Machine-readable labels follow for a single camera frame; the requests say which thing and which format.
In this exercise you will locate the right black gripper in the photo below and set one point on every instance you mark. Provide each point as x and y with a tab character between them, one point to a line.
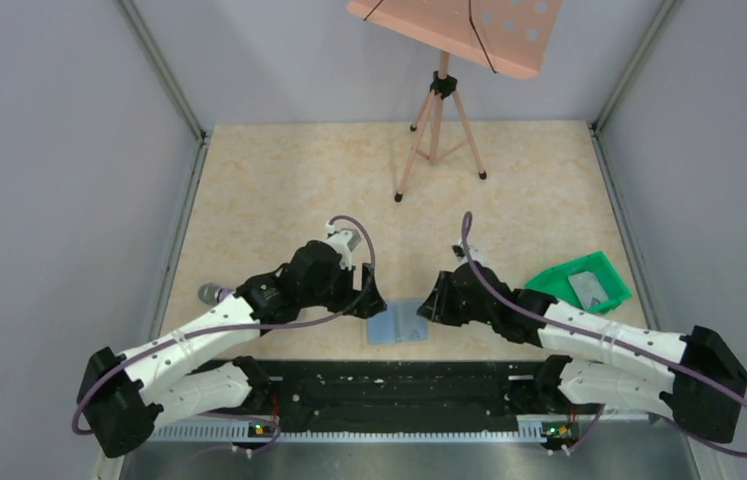
437	306

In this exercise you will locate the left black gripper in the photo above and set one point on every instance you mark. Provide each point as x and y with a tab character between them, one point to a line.
362	303

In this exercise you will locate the beige card holder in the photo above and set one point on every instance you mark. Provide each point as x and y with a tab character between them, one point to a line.
399	323

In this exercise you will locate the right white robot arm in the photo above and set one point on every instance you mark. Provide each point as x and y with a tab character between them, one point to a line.
597	361

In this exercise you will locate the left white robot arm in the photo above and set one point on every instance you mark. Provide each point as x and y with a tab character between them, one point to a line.
126	397

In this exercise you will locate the card in green bin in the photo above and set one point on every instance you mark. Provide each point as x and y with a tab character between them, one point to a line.
588	290

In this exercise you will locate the green plastic bin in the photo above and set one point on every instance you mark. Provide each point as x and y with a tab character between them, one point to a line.
554	281

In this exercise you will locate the purple glitter microphone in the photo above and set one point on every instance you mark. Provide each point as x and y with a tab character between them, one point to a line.
213	294

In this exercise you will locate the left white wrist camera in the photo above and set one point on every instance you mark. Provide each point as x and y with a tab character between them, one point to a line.
343	241

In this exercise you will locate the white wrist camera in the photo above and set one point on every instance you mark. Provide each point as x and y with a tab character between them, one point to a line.
343	241
464	252

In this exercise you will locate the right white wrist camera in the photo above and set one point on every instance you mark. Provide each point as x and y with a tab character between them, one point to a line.
464	252

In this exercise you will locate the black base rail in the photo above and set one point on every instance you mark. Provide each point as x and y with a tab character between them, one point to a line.
400	397

